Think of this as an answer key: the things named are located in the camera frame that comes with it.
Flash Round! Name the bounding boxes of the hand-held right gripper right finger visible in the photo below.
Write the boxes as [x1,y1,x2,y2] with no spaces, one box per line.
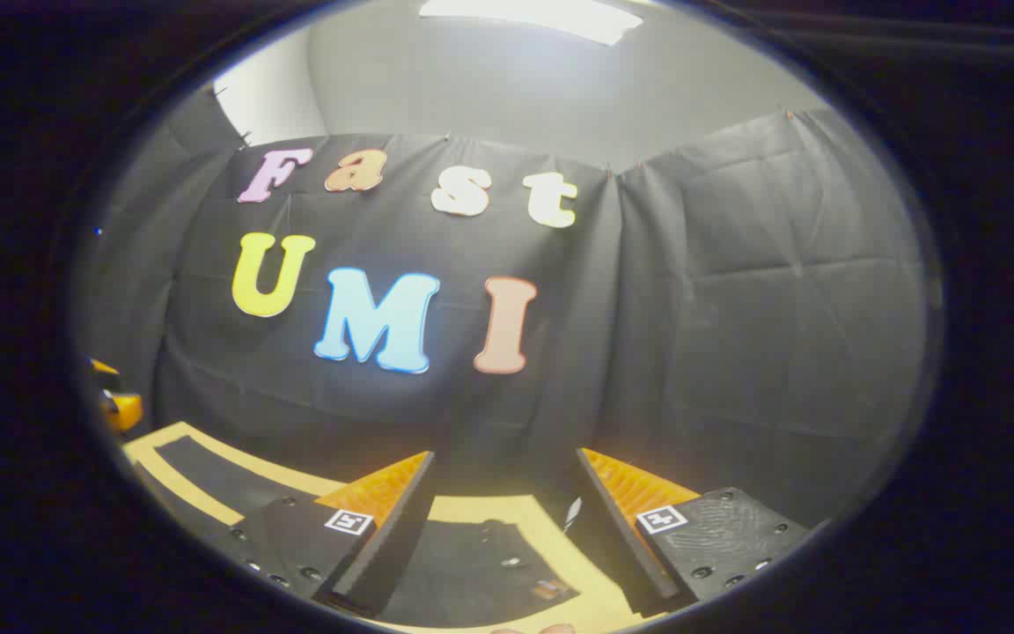
[572,446,818,619]

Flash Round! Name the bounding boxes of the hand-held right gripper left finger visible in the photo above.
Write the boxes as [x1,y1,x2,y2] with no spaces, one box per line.
[227,451,437,619]

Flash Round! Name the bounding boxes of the dark grey jeans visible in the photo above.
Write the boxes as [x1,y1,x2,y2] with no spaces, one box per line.
[133,436,583,628]

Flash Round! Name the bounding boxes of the black backdrop cloth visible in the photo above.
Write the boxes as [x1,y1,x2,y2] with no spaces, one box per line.
[76,88,935,529]

